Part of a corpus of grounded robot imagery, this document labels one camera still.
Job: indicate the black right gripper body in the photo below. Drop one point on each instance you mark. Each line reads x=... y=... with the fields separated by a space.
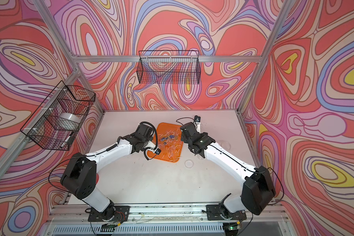
x=186 y=141

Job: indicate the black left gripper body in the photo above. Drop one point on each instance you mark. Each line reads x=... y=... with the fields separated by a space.
x=150 y=138

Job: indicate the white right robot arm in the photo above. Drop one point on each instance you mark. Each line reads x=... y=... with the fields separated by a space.
x=257 y=186

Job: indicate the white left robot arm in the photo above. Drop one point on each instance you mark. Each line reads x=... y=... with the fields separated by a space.
x=79 y=177

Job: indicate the lollipop candies on tray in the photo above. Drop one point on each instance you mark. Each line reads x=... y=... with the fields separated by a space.
x=169 y=141

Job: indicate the orange tray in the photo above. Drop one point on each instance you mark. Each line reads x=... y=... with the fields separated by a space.
x=168 y=143

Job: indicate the white bowl in basket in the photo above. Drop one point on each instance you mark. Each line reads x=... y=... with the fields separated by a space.
x=68 y=121

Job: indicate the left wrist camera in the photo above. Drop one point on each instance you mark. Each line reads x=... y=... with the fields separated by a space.
x=153 y=148

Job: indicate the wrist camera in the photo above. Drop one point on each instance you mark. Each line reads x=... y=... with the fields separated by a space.
x=197 y=119
x=153 y=148

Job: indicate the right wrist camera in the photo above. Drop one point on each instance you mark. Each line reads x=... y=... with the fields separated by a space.
x=197 y=119

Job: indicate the black wire basket back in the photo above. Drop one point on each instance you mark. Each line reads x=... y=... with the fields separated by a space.
x=169 y=67

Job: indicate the black wire basket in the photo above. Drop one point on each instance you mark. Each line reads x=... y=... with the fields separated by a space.
x=43 y=130
x=169 y=67

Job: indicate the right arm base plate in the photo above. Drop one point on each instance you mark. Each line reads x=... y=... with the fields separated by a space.
x=218 y=212

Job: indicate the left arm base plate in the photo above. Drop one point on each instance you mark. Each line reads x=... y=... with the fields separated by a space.
x=113 y=214

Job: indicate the black wire basket left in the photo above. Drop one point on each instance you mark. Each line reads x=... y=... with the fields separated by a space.
x=43 y=130

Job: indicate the aluminium frame corner post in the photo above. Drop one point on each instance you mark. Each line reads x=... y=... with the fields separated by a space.
x=276 y=29

